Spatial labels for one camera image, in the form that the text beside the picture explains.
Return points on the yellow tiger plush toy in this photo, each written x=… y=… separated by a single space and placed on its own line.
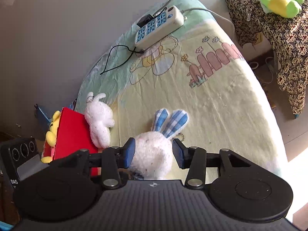
x=51 y=138

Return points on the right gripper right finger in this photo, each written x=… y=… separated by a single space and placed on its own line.
x=194 y=160

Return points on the white power strip blue sockets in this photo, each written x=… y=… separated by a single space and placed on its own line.
x=165 y=23

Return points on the black power adapter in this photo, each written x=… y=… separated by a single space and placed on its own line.
x=144 y=20

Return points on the white fluffy plush toy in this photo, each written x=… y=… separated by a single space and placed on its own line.
x=99 y=117

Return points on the red cardboard storage box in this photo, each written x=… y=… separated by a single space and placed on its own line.
x=73 y=134

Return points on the white rabbit plush checkered ears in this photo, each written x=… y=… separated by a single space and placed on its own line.
x=153 y=156

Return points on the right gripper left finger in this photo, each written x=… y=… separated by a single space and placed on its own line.
x=114 y=158

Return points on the green cartoon bed sheet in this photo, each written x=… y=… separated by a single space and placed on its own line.
x=197 y=68

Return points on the floral patterned brown cloth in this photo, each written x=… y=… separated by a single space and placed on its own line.
x=288 y=38

